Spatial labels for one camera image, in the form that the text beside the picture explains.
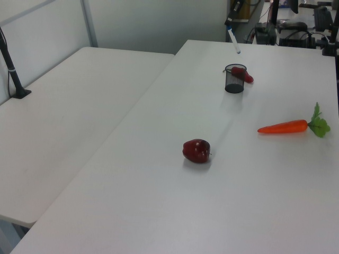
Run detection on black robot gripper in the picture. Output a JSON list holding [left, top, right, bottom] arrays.
[[224, 0, 244, 27]]

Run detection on white marker pen blue cap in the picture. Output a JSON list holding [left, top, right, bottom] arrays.
[[226, 24, 242, 55]]

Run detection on black mesh pen cup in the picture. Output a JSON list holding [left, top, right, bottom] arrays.
[[224, 63, 246, 94]]

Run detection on yellow wooden cabinet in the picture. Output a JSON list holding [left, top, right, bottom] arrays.
[[229, 0, 251, 22]]

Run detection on black monitor stand pole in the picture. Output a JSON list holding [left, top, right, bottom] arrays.
[[270, 0, 280, 29]]

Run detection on red chili pepper toy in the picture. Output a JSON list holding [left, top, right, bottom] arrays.
[[229, 66, 254, 84]]

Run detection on black flat desk device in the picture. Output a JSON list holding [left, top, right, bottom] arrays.
[[276, 22, 308, 31]]

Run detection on orange carrot toy green leaves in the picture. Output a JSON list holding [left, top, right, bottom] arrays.
[[257, 102, 331, 139]]

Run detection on red apple toy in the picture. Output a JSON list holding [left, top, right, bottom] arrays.
[[182, 139, 212, 164]]

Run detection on black box with cables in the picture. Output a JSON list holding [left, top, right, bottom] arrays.
[[278, 32, 316, 49]]

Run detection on black clamp camera stand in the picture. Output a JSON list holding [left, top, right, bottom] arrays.
[[321, 15, 339, 57]]

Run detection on grey aluminium partition post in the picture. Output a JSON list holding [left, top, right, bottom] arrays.
[[81, 0, 99, 48]]

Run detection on black camera stand pole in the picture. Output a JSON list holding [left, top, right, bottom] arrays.
[[0, 26, 32, 99]]

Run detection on black cable along pole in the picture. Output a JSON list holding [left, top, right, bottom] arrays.
[[0, 26, 14, 98]]

